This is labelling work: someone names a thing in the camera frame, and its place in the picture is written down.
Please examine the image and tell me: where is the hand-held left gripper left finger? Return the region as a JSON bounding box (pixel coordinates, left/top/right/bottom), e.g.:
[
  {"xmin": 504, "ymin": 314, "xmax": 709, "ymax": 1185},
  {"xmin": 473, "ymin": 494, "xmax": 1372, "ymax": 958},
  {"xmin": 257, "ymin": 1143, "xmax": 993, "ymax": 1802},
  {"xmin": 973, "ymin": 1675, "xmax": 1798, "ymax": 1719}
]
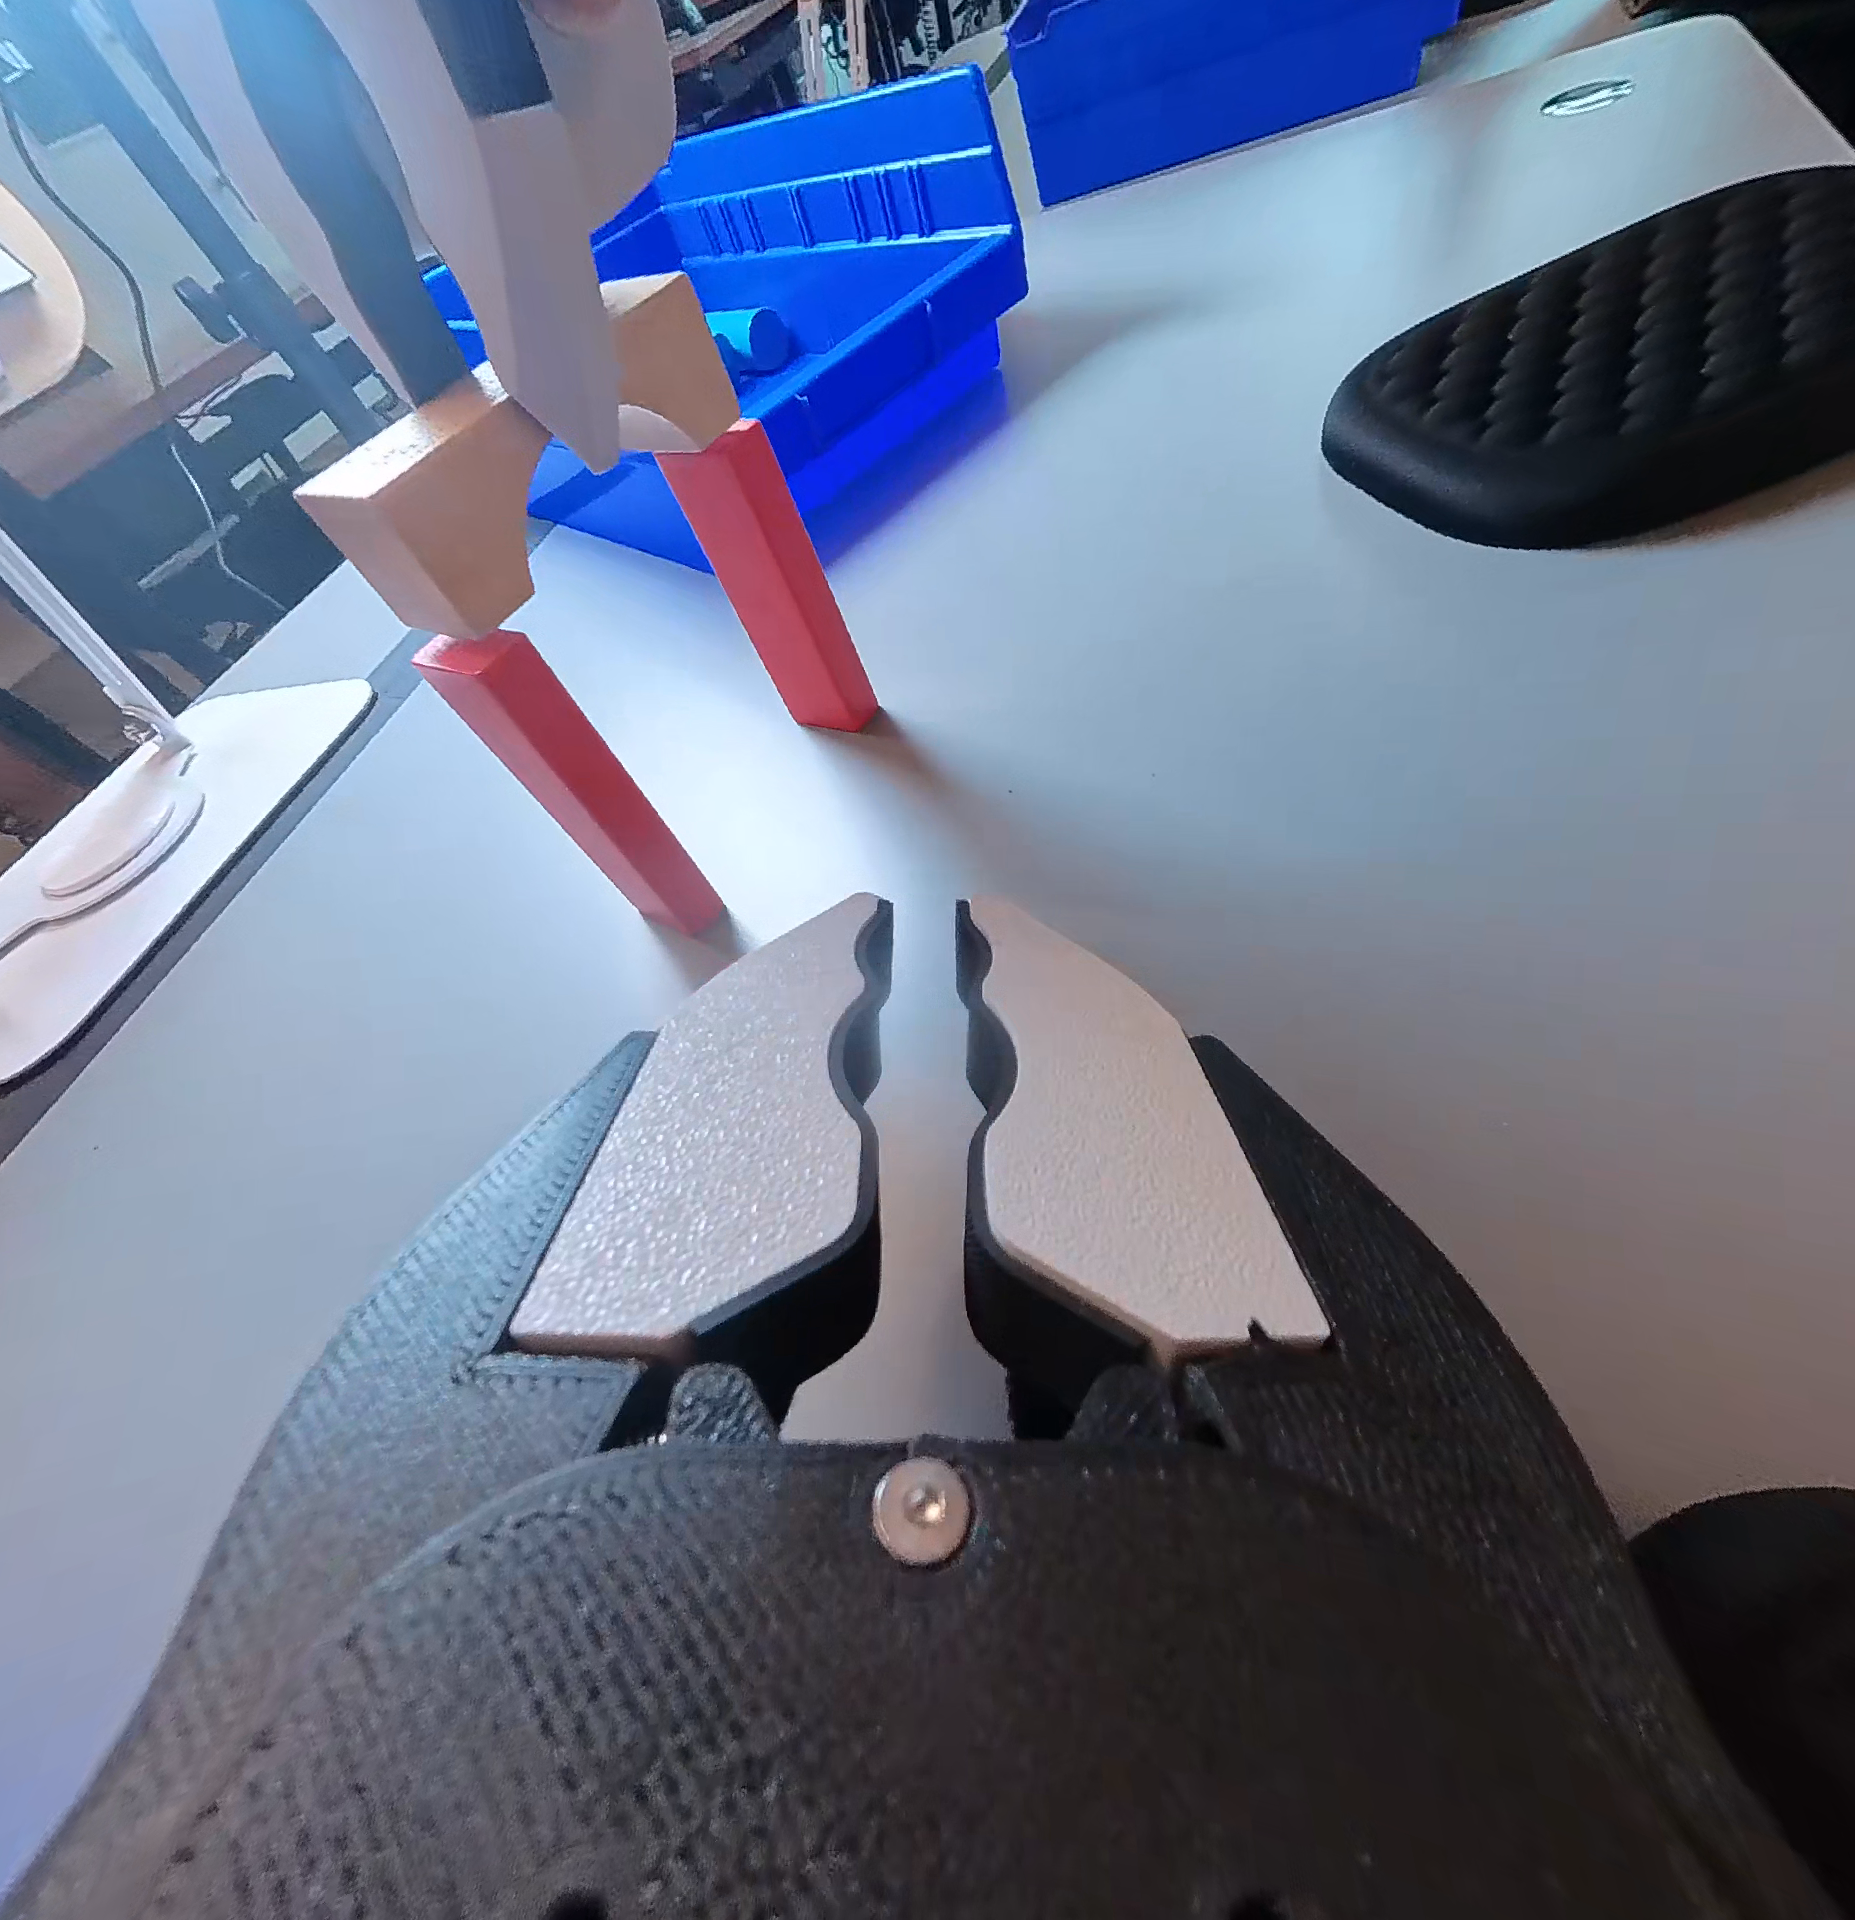
[{"xmin": 506, "ymin": 890, "xmax": 893, "ymax": 1359}]

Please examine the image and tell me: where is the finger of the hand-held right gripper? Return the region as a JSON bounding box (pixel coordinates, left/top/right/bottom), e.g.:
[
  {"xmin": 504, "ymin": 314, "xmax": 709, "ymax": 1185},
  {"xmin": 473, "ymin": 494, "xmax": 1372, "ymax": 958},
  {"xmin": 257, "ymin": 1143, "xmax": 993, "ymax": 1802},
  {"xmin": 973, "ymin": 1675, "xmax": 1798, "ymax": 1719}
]
[
  {"xmin": 212, "ymin": 0, "xmax": 506, "ymax": 415},
  {"xmin": 471, "ymin": 89, "xmax": 677, "ymax": 478}
]

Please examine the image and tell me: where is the white document stand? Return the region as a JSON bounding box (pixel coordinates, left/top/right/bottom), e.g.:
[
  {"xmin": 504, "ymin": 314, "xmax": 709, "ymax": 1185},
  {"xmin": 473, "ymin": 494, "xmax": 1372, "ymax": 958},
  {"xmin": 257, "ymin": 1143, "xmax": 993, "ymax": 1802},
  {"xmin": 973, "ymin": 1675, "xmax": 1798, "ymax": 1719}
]
[{"xmin": 0, "ymin": 150, "xmax": 379, "ymax": 1093}]

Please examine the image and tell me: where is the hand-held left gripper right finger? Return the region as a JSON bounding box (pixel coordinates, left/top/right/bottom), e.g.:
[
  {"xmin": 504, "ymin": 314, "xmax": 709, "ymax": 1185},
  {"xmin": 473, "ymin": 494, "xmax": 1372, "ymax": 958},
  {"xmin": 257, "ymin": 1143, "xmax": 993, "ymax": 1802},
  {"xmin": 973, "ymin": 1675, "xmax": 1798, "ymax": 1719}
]
[{"xmin": 954, "ymin": 894, "xmax": 1338, "ymax": 1365}]

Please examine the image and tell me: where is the blue plastic bin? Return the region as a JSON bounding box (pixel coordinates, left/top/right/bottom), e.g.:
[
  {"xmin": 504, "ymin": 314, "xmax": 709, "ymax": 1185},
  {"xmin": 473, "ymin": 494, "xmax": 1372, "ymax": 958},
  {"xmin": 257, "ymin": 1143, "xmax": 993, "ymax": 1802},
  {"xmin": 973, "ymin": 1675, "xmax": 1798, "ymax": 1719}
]
[
  {"xmin": 414, "ymin": 66, "xmax": 1027, "ymax": 579},
  {"xmin": 1005, "ymin": 0, "xmax": 1464, "ymax": 208}
]

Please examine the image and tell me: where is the natural wood arch block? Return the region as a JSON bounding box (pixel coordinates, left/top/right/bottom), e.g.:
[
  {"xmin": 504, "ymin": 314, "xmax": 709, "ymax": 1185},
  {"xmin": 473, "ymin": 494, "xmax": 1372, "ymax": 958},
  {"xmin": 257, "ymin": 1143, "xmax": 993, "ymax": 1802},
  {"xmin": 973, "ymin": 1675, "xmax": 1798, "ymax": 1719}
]
[{"xmin": 292, "ymin": 271, "xmax": 743, "ymax": 639}]

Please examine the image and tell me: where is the red wooden plank block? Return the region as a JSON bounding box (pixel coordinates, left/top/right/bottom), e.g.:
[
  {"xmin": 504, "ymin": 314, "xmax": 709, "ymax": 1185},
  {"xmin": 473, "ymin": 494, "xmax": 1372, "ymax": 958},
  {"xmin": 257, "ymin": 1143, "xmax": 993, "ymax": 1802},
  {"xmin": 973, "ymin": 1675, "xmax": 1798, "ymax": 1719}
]
[
  {"xmin": 411, "ymin": 627, "xmax": 728, "ymax": 938},
  {"xmin": 654, "ymin": 420, "xmax": 879, "ymax": 734}
]

